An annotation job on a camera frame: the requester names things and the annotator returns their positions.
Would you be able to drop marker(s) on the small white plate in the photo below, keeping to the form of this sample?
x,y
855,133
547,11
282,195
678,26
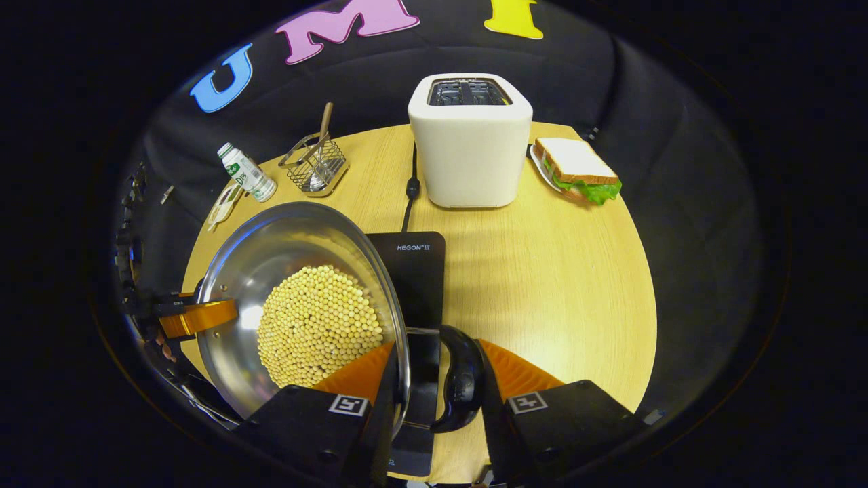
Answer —
x,y
536,163

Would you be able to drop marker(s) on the white divided plate with grains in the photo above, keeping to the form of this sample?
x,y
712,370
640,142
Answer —
x,y
224,207

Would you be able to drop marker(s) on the white toaster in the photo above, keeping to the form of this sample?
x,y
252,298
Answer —
x,y
468,156

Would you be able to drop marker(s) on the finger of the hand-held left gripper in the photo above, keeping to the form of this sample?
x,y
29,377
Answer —
x,y
203,317

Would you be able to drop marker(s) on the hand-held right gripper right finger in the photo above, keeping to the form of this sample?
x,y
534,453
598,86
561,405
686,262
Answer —
x,y
498,440

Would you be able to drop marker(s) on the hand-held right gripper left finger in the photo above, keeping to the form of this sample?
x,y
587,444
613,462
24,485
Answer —
x,y
305,423

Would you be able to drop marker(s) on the black induction cooktop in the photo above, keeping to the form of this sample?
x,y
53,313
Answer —
x,y
413,285

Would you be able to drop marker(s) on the pile of yellow soybeans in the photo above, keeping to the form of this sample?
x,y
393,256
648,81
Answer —
x,y
312,325

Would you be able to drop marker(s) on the sandwich with lettuce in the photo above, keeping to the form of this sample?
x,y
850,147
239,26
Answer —
x,y
576,159

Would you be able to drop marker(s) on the white drink bottle green cap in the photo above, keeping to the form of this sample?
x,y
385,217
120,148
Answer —
x,y
247,174

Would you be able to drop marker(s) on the silver cloth clip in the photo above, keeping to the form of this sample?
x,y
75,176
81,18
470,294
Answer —
x,y
167,195

